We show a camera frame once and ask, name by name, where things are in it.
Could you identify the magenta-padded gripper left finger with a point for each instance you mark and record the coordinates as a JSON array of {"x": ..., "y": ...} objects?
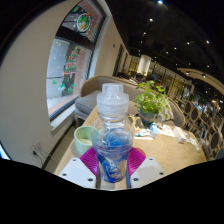
[{"x": 89, "y": 159}]

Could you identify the white wall power outlet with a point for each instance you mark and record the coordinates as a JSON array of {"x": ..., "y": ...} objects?
[{"x": 35, "y": 150}]

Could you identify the light green mug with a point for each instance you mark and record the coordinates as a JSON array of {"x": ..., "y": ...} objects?
[{"x": 81, "y": 140}]

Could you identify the white round column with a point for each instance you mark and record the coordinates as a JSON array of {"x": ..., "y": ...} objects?
[{"x": 144, "y": 65}]

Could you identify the white pen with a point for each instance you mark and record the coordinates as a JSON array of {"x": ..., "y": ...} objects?
[{"x": 142, "y": 135}]

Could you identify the window with christmas decals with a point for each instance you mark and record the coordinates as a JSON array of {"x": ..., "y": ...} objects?
[{"x": 70, "y": 66}]

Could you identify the white cardboard box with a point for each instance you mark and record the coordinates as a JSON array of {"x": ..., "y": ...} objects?
[{"x": 180, "y": 134}]

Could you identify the group of round-back chairs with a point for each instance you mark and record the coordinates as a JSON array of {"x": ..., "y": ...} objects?
[{"x": 213, "y": 140}]

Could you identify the person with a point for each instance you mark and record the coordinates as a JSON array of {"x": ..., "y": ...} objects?
[{"x": 138, "y": 78}]

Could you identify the small white-blue carton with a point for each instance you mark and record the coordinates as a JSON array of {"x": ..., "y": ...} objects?
[{"x": 154, "y": 130}]

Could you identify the grey curved sofa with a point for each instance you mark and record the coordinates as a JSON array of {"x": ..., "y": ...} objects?
[{"x": 88, "y": 103}]

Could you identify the green potted plant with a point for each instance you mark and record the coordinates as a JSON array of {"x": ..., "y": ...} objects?
[{"x": 151, "y": 100}]

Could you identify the clear blue-label water bottle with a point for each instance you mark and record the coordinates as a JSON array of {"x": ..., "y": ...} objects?
[{"x": 111, "y": 146}]

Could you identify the ceiling spot lights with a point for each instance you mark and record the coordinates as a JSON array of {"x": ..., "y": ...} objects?
[{"x": 186, "y": 42}]

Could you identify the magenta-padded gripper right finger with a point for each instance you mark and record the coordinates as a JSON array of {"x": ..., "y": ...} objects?
[{"x": 136, "y": 160}]

